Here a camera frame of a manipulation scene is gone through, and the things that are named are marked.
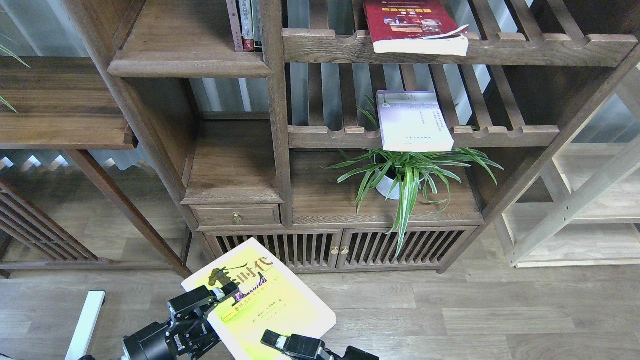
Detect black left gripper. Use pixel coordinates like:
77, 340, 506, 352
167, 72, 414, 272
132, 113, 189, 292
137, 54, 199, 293
121, 282, 240, 360

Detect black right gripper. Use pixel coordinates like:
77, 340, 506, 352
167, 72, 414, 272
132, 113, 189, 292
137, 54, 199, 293
260, 329, 380, 360

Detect yellow green paperback book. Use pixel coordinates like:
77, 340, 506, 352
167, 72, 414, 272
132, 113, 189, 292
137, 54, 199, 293
182, 238, 336, 360

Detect maroon book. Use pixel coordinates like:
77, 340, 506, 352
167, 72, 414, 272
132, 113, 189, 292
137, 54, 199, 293
226, 0, 245, 53

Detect light wooden shelf rack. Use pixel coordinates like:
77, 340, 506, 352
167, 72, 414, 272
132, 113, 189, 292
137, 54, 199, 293
494, 66, 640, 268

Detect brass drawer knob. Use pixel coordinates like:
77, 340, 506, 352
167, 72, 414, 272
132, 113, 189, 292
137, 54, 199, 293
232, 212, 243, 224

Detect white metal stand leg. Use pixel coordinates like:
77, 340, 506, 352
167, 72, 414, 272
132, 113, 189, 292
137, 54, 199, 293
65, 290, 106, 360

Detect white plant pot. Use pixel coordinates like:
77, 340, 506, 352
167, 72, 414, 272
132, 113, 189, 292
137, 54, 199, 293
374, 154, 425, 200

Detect dark wooden bookshelf cabinet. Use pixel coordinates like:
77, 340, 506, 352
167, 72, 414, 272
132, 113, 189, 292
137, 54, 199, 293
61, 0, 639, 273

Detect dark wooden side table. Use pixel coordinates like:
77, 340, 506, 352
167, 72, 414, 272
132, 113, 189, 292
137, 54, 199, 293
0, 57, 192, 279

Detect white purple paperback book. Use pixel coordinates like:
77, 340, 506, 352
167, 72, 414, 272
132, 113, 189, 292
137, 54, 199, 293
375, 90, 454, 152

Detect green leaves at left edge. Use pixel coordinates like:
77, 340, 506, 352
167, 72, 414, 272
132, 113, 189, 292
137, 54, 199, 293
0, 44, 32, 114

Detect white red upright book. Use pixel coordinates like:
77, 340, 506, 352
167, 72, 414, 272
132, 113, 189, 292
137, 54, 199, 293
237, 0, 255, 52

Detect dark green upright book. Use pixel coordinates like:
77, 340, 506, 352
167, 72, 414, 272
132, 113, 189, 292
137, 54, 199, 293
250, 0, 263, 53

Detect red paperback book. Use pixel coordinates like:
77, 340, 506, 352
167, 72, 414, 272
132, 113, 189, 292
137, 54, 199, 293
363, 0, 469, 57

